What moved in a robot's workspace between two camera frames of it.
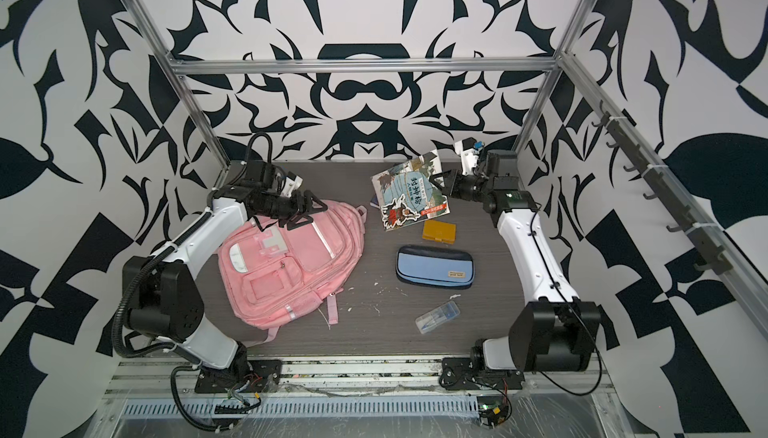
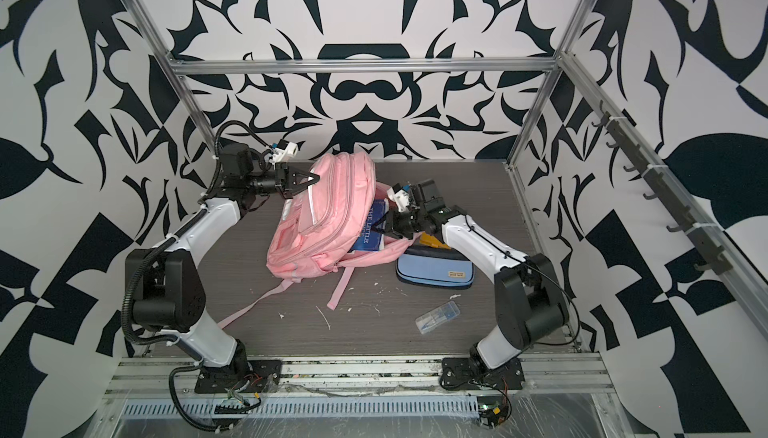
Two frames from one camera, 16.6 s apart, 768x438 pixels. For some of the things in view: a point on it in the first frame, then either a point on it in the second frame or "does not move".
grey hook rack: (713, 257) does not move
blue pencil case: (435, 267) does not move
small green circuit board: (492, 410) does not move
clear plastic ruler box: (433, 319) does not move
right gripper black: (455, 185) -> (394, 216)
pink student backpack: (274, 276) -> (316, 221)
